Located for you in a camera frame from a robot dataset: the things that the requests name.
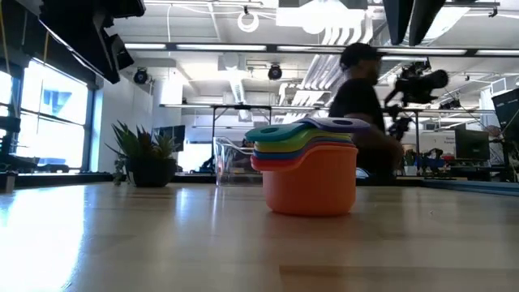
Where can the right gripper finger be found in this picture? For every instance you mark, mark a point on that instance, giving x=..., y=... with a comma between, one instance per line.
x=399, y=16
x=427, y=16

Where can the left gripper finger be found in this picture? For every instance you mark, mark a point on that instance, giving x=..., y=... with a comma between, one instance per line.
x=81, y=36

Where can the purple measuring cup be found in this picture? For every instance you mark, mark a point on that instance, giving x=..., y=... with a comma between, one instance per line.
x=320, y=126

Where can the green measuring cup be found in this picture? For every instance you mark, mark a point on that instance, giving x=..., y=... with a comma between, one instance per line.
x=284, y=144

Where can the orange-red measuring cup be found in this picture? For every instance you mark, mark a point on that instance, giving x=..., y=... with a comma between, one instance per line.
x=312, y=186

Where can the clear plastic basket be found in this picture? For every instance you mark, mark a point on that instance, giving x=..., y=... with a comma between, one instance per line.
x=231, y=166

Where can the black ceiling spot lamp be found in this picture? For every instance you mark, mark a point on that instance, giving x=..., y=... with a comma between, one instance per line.
x=274, y=72
x=140, y=76

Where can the long ceiling light bar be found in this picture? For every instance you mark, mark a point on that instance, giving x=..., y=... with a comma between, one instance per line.
x=202, y=47

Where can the person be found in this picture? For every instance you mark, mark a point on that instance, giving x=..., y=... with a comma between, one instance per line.
x=357, y=101

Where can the black side stand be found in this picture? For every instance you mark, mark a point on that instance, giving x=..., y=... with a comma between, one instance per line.
x=8, y=154

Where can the potted green plant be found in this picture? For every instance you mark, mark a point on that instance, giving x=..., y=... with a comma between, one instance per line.
x=150, y=170

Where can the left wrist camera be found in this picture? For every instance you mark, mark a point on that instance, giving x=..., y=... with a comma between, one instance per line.
x=121, y=50

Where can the black camera rig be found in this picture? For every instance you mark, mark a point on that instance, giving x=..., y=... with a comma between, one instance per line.
x=417, y=87

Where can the black aluminium table frame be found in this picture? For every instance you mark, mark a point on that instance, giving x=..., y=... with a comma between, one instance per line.
x=61, y=178

